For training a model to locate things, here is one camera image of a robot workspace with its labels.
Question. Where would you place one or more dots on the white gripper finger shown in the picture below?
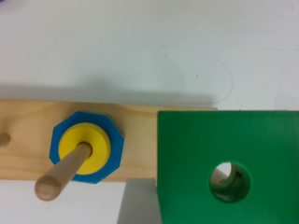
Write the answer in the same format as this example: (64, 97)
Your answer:
(140, 204)

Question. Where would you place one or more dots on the green square block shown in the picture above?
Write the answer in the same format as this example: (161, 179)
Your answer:
(191, 144)

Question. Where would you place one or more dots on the blue octagon block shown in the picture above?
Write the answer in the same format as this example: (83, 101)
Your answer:
(101, 133)

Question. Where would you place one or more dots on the middle wooden peg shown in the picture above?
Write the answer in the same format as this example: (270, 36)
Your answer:
(50, 185)

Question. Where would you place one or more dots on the wooden peg base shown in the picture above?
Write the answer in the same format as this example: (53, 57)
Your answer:
(30, 125)

